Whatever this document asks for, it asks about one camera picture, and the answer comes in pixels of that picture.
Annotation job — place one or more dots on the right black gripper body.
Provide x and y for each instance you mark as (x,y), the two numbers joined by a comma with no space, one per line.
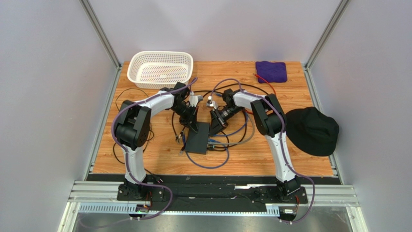
(215,120)

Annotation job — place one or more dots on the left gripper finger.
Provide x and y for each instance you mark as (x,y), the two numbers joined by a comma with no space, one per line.
(185,122)
(193,121)

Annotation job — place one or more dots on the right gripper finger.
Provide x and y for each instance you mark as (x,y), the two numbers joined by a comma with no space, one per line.
(215,118)
(216,127)

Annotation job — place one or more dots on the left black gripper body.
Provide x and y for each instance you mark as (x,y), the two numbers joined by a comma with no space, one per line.
(185,112)

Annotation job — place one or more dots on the black network switch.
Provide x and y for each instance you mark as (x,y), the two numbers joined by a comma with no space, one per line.
(196,142)

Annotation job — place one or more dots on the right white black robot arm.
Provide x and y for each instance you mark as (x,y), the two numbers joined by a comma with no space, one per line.
(270,121)

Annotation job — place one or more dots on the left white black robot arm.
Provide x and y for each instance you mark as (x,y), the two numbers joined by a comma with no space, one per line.
(131,126)

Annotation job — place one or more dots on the white plastic basket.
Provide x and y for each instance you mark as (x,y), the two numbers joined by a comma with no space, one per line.
(158,69)

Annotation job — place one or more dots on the purple cloth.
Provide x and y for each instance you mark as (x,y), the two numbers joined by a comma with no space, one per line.
(272,72)

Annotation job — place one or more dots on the black bucket hat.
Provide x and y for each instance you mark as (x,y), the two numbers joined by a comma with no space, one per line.
(312,132)

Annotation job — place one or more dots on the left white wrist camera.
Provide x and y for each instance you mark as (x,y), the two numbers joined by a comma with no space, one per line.
(194,99)

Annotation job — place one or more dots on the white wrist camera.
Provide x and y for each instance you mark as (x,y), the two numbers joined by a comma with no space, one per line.
(211,103)
(194,99)

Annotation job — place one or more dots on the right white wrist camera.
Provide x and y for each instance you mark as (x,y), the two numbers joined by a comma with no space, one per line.
(211,103)

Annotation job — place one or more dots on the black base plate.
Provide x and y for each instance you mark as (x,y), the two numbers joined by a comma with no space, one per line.
(211,193)

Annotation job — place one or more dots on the aluminium frame rail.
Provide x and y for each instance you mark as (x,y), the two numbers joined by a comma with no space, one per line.
(101,197)

